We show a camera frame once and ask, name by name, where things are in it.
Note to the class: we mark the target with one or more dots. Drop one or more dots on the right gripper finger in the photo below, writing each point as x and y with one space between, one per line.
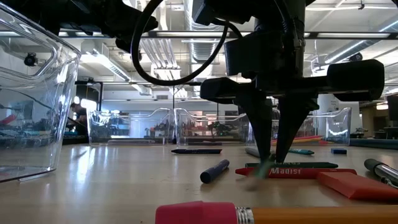
289 124
261 130

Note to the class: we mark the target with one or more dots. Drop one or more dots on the periwinkle crayon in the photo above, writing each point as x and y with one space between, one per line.
252 152

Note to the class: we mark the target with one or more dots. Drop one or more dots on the green crayon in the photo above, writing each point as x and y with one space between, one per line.
300 152
304 165

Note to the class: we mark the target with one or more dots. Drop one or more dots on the green pencil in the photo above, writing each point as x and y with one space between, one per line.
264 171

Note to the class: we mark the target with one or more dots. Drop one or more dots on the blue eraser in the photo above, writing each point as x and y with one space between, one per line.
339 151

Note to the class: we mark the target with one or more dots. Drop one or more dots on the large clear plastic bin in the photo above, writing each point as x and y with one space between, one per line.
62 93

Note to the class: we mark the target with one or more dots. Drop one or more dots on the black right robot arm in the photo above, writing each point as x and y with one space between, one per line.
280 15

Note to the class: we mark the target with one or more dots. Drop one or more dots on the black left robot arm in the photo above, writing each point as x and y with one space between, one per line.
46 12

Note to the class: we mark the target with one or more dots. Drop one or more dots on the red crayon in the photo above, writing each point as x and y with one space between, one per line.
295 173

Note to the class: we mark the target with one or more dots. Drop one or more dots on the white pillar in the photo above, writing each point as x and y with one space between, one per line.
353 105

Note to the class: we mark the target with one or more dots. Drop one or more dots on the black horizontal beam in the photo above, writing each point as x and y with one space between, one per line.
348 32

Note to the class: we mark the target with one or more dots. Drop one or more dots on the red eraser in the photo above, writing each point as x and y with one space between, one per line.
357 186

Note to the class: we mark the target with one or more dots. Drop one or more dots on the orange pencil with pink eraser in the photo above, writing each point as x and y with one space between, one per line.
311 215

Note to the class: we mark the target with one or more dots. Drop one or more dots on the black and silver pen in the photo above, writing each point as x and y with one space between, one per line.
382 171

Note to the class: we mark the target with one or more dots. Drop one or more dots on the dark monitor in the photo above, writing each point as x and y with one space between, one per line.
392 107

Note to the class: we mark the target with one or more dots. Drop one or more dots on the person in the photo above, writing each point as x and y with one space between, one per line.
79 118

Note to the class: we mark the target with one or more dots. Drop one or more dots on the silver ventilation duct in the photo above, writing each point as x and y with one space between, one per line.
199 49

